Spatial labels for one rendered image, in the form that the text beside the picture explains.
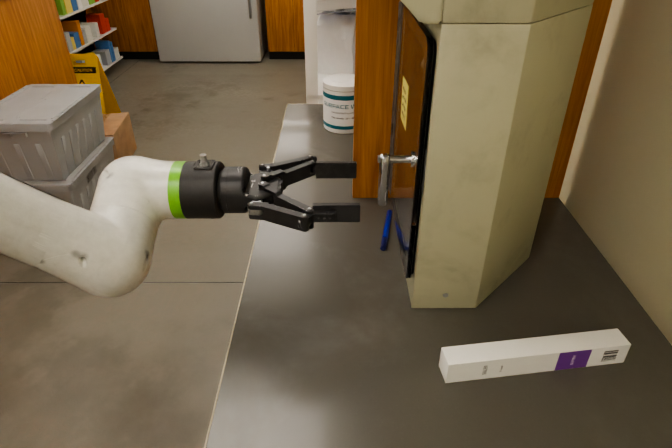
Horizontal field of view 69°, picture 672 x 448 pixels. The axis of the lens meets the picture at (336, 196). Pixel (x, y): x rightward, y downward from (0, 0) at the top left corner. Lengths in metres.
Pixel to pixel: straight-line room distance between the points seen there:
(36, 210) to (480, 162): 0.59
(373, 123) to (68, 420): 1.51
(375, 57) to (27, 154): 2.13
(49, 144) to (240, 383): 2.14
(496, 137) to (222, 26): 5.16
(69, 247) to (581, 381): 0.73
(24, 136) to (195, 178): 2.06
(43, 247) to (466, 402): 0.60
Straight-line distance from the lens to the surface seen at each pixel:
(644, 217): 1.05
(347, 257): 0.97
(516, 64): 0.69
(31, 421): 2.14
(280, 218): 0.72
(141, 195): 0.78
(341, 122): 1.48
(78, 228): 0.72
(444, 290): 0.85
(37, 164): 2.85
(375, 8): 1.01
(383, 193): 0.78
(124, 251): 0.72
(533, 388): 0.81
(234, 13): 5.70
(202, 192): 0.76
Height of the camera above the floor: 1.54
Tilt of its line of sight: 31 degrees down
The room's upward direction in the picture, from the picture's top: straight up
